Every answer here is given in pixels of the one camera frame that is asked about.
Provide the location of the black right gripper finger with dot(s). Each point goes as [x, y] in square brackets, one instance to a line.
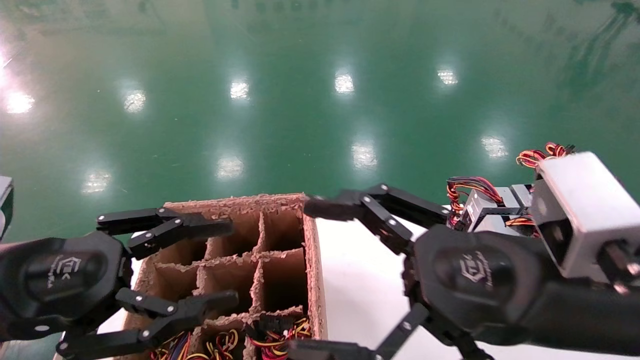
[335, 207]
[330, 350]

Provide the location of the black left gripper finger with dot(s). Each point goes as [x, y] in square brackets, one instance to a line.
[200, 225]

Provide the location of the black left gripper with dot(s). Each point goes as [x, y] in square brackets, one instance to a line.
[60, 280]

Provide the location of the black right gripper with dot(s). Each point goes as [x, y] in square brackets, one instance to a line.
[475, 280]

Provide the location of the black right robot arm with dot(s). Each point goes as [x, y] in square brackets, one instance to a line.
[590, 320]

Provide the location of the power supply with black connector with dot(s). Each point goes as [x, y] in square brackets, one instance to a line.
[277, 345]

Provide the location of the brown cardboard divider box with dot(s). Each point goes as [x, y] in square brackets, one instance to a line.
[315, 280]

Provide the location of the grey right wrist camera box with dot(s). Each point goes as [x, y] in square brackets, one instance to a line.
[585, 200]

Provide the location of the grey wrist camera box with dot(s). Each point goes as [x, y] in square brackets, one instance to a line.
[585, 200]
[5, 200]

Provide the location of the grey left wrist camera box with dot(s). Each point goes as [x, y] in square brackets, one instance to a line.
[5, 200]

